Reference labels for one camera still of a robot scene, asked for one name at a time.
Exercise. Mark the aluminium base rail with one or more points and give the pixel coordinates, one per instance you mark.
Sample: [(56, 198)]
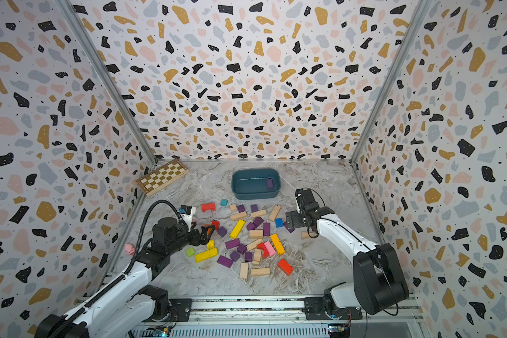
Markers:
[(277, 316)]

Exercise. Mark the purple flat block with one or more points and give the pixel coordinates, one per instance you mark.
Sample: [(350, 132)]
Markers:
[(225, 261)]

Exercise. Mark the natural wood wedge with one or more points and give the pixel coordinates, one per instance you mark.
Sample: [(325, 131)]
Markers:
[(305, 235)]

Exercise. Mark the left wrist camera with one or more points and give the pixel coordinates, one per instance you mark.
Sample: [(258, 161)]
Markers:
[(187, 213)]

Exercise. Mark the pink pig toy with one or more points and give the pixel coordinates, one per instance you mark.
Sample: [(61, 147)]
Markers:
[(129, 249)]

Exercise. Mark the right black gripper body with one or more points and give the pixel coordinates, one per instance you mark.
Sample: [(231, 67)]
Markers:
[(297, 218)]

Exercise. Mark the red curved arch block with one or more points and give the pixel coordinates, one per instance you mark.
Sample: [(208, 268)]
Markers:
[(262, 247)]

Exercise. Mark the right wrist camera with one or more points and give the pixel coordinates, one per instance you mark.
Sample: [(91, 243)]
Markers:
[(304, 198)]

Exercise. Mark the green small block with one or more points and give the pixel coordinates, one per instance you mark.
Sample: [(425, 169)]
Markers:
[(190, 252)]

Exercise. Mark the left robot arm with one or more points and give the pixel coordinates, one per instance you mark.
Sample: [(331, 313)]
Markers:
[(130, 297)]

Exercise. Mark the red rectangular block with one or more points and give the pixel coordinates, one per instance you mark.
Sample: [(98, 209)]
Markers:
[(285, 267)]

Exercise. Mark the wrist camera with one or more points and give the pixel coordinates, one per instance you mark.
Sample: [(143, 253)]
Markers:
[(187, 213), (304, 198)]

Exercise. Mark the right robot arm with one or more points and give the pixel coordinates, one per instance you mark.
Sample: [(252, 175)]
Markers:
[(378, 278)]

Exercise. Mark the purple cube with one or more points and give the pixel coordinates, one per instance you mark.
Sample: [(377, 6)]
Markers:
[(222, 231)]

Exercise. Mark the teal plastic storage bin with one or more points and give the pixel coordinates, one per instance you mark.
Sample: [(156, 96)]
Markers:
[(250, 184)]

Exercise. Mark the natural wood long block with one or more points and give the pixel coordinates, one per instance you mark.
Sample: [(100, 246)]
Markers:
[(274, 213)]

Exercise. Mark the wooden chessboard box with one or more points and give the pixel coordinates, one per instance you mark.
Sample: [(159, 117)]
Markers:
[(162, 177)]

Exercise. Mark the pink long block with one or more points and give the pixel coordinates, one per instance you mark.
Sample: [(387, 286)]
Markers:
[(268, 249)]

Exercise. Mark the purple wedge block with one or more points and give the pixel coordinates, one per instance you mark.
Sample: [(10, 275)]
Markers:
[(290, 229)]

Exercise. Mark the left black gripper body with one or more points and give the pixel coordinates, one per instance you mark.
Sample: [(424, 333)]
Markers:
[(193, 239)]

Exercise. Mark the amber yellow long block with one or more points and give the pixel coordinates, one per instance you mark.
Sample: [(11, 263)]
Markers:
[(277, 244)]

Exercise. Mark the blue cube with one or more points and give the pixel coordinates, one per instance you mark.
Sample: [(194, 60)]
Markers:
[(279, 222)]

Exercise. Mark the yellow flat block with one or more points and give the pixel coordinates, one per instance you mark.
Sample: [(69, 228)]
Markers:
[(203, 256)]

